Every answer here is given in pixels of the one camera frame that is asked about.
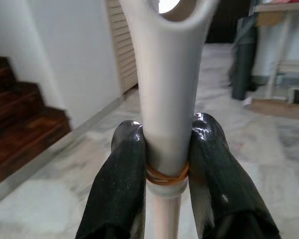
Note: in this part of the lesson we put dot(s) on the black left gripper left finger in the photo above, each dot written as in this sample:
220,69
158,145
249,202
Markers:
119,179

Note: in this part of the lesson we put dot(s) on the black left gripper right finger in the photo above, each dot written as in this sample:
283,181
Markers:
214,179

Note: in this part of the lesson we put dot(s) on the white broom with dark bristles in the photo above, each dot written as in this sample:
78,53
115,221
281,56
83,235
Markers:
167,99

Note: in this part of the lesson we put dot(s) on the orange rubber band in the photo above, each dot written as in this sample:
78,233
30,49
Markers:
164,178

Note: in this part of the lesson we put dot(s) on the white paper scrap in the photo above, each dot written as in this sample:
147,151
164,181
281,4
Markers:
248,101

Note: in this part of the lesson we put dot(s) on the brown cardboard sheet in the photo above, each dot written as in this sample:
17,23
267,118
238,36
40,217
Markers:
276,109

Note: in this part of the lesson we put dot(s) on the dark wooden staircase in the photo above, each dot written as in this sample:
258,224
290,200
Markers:
22,124

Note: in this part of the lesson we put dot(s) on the dark green roll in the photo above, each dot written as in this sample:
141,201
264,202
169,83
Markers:
243,62

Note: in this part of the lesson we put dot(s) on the beige louvred door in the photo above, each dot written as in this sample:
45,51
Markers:
122,49

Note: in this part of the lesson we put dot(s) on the white rack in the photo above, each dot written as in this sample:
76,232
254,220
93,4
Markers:
286,67

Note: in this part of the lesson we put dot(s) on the brown cardboard box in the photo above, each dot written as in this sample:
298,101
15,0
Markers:
267,18

